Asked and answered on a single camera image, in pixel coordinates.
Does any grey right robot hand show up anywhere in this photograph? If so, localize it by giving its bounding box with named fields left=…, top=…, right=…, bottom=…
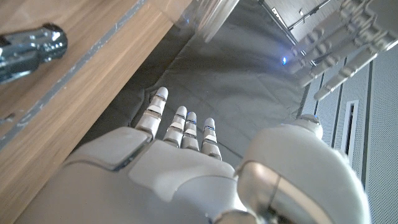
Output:
left=14, top=86, right=373, bottom=224

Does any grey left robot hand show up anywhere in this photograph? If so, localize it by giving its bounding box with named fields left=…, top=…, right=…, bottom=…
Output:
left=290, top=0, right=398, bottom=101

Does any clear plastic jar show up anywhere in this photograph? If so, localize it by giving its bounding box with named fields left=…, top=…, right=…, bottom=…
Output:
left=182, top=0, right=241, bottom=43

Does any small black toy car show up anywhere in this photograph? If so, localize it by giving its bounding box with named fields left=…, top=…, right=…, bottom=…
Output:
left=0, top=23, right=69, bottom=85

